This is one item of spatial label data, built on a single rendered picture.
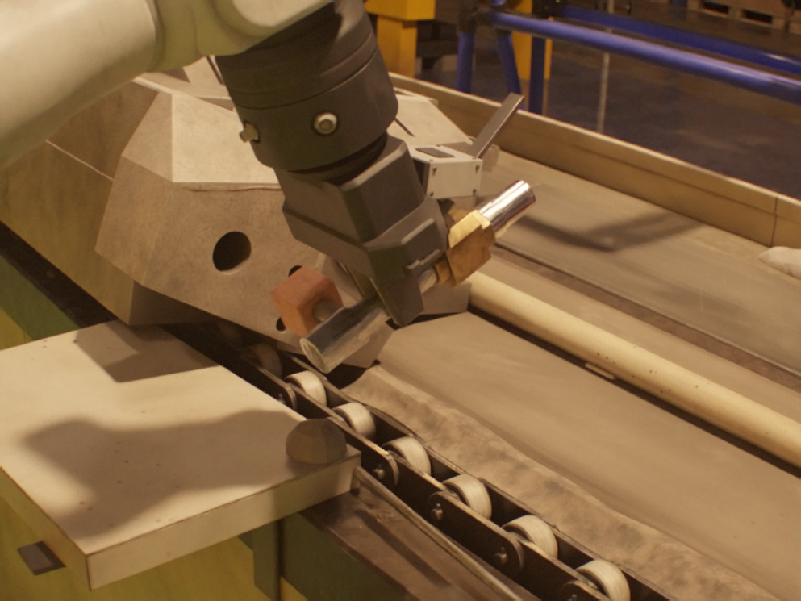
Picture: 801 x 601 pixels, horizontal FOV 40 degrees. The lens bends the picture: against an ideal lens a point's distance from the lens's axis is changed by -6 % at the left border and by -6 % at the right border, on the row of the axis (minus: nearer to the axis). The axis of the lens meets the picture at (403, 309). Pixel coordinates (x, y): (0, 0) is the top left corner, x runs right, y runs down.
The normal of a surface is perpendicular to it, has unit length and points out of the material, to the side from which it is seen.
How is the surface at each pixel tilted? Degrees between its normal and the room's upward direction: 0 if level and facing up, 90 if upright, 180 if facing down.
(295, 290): 25
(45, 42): 60
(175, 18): 105
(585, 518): 48
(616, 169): 90
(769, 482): 0
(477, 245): 90
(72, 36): 67
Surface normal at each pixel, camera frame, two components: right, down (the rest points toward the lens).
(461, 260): 0.62, 0.33
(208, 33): 0.14, 0.70
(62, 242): -0.77, 0.04
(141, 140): -0.61, -0.39
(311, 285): -0.29, -0.75
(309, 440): -0.25, -0.30
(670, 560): -0.48, -0.58
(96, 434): 0.05, -0.92
